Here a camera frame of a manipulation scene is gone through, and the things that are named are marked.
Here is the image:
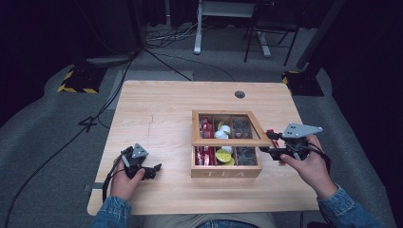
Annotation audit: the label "red tea packet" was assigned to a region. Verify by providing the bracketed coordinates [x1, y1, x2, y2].
[266, 128, 280, 149]

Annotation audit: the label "person's right hand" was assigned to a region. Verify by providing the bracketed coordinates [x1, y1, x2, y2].
[279, 134, 338, 200]

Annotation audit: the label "white desk frame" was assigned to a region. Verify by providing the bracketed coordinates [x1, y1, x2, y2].
[193, 0, 273, 58]

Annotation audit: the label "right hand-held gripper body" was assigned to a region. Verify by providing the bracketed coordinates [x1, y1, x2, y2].
[272, 122, 324, 162]

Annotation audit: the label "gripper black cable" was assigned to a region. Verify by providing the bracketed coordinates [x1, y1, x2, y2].
[101, 154, 128, 203]
[303, 142, 333, 174]

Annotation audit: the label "green tea capsules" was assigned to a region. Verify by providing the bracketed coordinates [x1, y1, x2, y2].
[215, 120, 236, 166]

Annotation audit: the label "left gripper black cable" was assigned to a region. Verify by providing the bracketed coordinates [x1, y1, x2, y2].
[101, 154, 128, 203]

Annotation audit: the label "white tea capsules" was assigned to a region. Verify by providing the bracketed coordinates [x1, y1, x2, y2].
[214, 124, 235, 154]

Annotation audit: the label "row of red tea packets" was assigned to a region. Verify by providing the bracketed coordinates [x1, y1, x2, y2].
[196, 117, 217, 166]

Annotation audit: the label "bundle of floor cables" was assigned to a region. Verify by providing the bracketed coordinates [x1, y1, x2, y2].
[144, 19, 204, 50]

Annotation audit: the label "person's left hand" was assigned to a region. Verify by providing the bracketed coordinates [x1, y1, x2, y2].
[109, 160, 146, 202]

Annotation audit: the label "wooden tea box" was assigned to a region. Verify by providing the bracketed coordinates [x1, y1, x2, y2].
[190, 109, 274, 180]

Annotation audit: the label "long black floor cable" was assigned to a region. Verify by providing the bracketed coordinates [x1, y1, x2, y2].
[2, 50, 141, 228]

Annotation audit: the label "black yellow striped stand base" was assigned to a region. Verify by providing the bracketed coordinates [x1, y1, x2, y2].
[57, 64, 107, 95]
[281, 69, 325, 97]

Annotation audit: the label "dark tea bags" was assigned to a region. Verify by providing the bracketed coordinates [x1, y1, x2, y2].
[232, 118, 259, 166]

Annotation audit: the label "black chair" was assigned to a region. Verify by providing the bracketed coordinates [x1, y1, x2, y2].
[243, 0, 300, 67]

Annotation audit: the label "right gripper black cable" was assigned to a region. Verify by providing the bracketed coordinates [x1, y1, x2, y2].
[303, 142, 333, 174]

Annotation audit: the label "black slanted pole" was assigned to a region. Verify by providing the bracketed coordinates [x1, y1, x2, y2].
[296, 0, 347, 71]

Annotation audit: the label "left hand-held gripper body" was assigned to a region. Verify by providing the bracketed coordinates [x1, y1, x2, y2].
[121, 142, 155, 181]

